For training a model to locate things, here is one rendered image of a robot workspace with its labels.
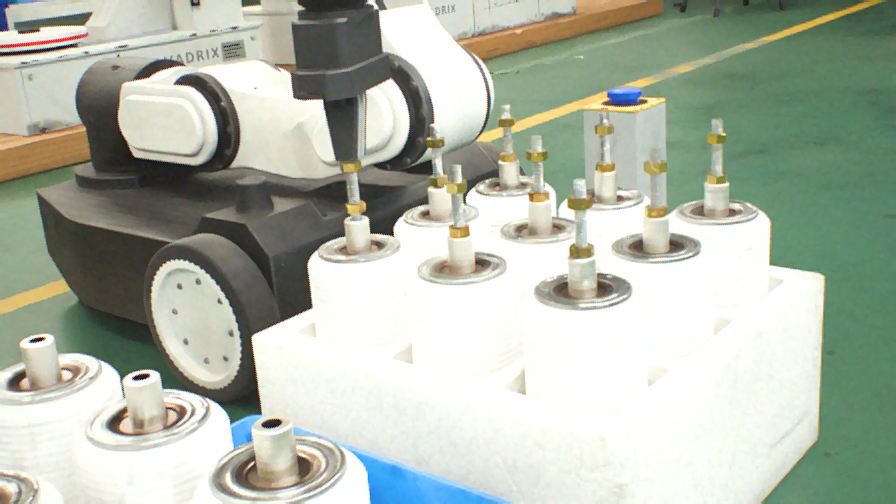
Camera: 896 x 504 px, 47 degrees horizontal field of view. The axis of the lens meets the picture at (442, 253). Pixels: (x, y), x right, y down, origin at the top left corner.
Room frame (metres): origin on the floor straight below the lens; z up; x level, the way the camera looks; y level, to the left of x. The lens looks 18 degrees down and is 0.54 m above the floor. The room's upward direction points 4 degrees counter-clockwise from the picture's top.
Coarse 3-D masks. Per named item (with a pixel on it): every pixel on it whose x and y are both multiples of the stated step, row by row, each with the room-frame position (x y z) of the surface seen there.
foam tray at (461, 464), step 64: (768, 320) 0.84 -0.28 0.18; (320, 384) 0.84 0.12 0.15; (384, 384) 0.79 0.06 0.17; (448, 384) 0.76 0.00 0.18; (512, 384) 0.76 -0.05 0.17; (704, 384) 0.74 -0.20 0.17; (768, 384) 0.84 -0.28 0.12; (384, 448) 0.79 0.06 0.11; (448, 448) 0.75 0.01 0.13; (512, 448) 0.70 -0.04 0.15; (576, 448) 0.67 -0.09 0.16; (640, 448) 0.66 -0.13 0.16; (704, 448) 0.74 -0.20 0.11; (768, 448) 0.84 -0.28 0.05
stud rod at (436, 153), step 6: (432, 126) 0.99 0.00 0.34; (438, 126) 0.99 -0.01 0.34; (432, 132) 0.99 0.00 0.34; (438, 132) 0.99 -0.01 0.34; (432, 138) 0.99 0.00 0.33; (438, 138) 0.99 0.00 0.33; (432, 150) 0.99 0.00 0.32; (438, 150) 0.99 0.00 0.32; (432, 156) 0.99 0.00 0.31; (438, 156) 0.99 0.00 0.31; (432, 162) 0.99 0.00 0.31; (438, 162) 0.99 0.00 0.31; (438, 168) 0.99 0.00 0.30; (438, 174) 0.99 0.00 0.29
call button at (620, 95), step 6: (612, 90) 1.18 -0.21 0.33; (618, 90) 1.18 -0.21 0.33; (624, 90) 1.18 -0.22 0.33; (630, 90) 1.17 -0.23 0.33; (636, 90) 1.17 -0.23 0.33; (612, 96) 1.17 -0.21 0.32; (618, 96) 1.17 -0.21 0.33; (624, 96) 1.17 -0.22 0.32; (630, 96) 1.17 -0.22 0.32; (636, 96) 1.17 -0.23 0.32; (612, 102) 1.18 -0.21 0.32; (618, 102) 1.17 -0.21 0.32; (624, 102) 1.17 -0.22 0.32; (630, 102) 1.17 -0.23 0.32; (636, 102) 1.18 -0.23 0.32
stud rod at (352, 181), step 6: (348, 162) 0.90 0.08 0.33; (348, 174) 0.90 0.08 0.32; (354, 174) 0.90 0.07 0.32; (348, 180) 0.90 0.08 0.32; (354, 180) 0.90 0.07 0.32; (348, 186) 0.90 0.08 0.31; (354, 186) 0.90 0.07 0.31; (348, 192) 0.90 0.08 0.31; (354, 192) 0.90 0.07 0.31; (354, 198) 0.90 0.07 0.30; (354, 216) 0.90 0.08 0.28; (360, 216) 0.90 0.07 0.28
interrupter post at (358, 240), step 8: (344, 224) 0.90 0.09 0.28; (352, 224) 0.89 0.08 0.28; (360, 224) 0.89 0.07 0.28; (368, 224) 0.90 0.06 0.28; (352, 232) 0.89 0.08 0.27; (360, 232) 0.89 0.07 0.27; (368, 232) 0.90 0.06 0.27; (352, 240) 0.89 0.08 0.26; (360, 240) 0.89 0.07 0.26; (368, 240) 0.90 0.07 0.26; (352, 248) 0.89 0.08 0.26; (360, 248) 0.89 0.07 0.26; (368, 248) 0.90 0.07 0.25
